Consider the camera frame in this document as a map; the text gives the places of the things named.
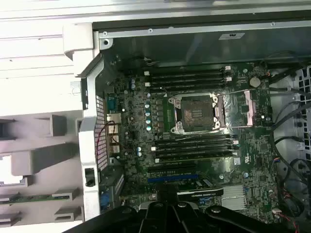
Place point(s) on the metal locking lever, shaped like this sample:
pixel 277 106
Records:
pixel 164 90
pixel 187 137

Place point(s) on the black expansion slot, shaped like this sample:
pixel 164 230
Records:
pixel 170 169

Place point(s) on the round coin cell battery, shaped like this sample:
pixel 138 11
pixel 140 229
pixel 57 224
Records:
pixel 255 82

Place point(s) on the metal drive cage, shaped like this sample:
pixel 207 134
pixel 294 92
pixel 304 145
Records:
pixel 305 121

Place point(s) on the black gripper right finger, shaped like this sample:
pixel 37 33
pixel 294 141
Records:
pixel 187 218

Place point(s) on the green motherboard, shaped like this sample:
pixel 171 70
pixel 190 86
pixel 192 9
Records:
pixel 257 155

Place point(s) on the grey parts rack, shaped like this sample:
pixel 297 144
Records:
pixel 48 157

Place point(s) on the silver finned heatsink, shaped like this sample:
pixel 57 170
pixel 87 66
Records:
pixel 232 197

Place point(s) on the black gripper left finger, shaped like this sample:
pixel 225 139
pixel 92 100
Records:
pixel 150 218

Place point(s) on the metal socket cover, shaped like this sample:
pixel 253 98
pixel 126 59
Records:
pixel 250 109

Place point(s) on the CPU socket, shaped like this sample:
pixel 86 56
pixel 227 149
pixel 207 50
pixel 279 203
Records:
pixel 194 114

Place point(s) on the silver CPU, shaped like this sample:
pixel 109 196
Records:
pixel 5 170

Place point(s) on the black open PC case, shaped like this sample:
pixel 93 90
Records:
pixel 170 48

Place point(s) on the blue serial port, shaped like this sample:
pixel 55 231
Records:
pixel 111 104

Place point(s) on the black RAM slot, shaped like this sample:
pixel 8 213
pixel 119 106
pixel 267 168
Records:
pixel 187 82
pixel 187 71
pixel 187 87
pixel 194 140
pixel 194 152
pixel 194 146
pixel 187 76
pixel 156 160

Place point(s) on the blue expansion slot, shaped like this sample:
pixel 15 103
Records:
pixel 153 181

